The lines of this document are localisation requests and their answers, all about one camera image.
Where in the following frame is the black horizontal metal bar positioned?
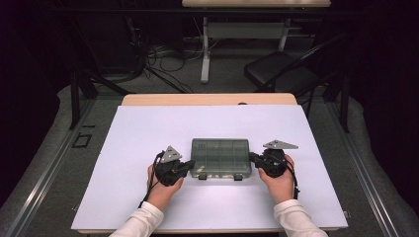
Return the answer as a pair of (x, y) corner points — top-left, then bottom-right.
(52, 7), (364, 18)

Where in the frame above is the black folding chair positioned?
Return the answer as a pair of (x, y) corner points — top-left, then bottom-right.
(243, 32), (351, 119)

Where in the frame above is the person's left hand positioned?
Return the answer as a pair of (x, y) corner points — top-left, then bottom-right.
(145, 163), (185, 213)

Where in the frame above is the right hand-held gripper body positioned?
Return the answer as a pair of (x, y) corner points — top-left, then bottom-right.
(259, 139), (299, 179)

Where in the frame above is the clear grey compartment box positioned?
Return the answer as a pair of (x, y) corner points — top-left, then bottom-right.
(190, 137), (254, 182)

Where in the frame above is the grey floor rail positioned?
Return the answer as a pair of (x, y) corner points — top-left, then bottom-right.
(325, 101), (401, 237)
(3, 98), (97, 237)

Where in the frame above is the person's right hand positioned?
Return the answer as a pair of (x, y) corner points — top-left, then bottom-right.
(257, 154), (295, 205)

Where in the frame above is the bundle of floor cables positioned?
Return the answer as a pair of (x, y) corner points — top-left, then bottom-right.
(143, 41), (206, 95)

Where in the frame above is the left hand-held gripper black cable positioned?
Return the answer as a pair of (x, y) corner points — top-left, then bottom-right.
(137, 150), (166, 209)

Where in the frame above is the hand-held gripper black cable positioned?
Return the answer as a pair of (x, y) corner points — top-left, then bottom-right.
(137, 150), (166, 209)
(282, 160), (300, 201)

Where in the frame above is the right hand-held gripper black cable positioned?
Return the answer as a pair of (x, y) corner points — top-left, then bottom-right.
(282, 160), (300, 201)

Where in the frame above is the black metal stand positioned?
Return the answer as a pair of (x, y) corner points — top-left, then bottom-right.
(323, 71), (351, 134)
(68, 69), (133, 130)

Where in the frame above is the white table cover sheet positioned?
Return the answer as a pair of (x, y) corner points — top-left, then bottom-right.
(70, 104), (350, 231)

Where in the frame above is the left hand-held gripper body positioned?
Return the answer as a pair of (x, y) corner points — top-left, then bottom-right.
(153, 144), (186, 188)

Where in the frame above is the white-legged wooden desk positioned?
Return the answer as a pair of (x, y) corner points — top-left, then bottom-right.
(181, 0), (332, 85)

